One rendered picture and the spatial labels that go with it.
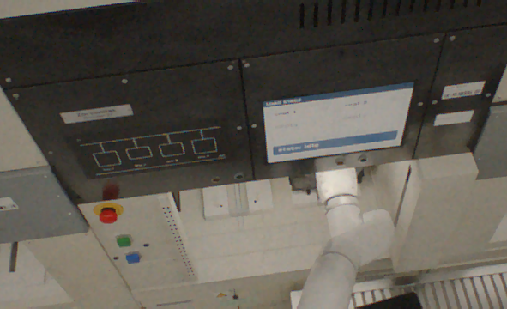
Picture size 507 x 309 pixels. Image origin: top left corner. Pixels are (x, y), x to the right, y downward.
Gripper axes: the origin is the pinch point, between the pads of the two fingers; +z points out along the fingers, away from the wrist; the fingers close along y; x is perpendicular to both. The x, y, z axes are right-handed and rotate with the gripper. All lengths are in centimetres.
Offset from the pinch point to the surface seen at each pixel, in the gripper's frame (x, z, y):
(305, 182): -20.3, 3.3, -5.9
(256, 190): -29.3, 8.0, -20.4
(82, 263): -9, -19, -67
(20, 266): -34, -5, -94
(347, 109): 42.9, -18.6, -1.6
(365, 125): 36.6, -18.5, 2.6
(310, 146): 31.8, -18.6, -8.6
